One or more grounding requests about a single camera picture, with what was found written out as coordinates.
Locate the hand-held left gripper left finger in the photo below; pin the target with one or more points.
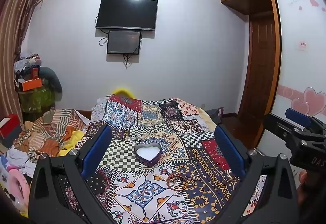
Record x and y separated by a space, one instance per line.
98 147

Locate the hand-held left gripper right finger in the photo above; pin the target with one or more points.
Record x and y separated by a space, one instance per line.
229 149

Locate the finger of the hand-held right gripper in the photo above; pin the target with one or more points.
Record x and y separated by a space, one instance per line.
296 116
277 124

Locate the purple heart-shaped tin box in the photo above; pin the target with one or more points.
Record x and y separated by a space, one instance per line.
147 154

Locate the person's right hand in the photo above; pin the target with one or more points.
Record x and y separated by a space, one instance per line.
302 180

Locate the dark purple cushion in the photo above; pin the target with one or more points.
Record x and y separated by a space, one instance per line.
216 114

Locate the orange striped cloth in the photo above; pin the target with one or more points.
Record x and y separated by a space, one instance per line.
51 130

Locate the patchwork printed blanket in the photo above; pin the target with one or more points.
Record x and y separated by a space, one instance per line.
152 122

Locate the brown wooden door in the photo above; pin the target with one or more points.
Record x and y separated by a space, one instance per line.
258 66

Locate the white heart-sticker sliding door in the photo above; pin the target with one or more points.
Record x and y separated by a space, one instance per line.
300 48

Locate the pile of white clothes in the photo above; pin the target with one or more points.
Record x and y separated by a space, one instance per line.
19 160

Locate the red box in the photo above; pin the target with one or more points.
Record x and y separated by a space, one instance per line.
10 126

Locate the orange box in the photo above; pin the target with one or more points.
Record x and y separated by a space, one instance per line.
31 84

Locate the striped brown curtain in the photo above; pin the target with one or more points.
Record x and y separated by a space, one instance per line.
15 43

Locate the small black wall monitor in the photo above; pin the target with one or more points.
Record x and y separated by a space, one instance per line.
123 42

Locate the black wall television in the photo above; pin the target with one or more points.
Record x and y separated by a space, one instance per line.
126 13

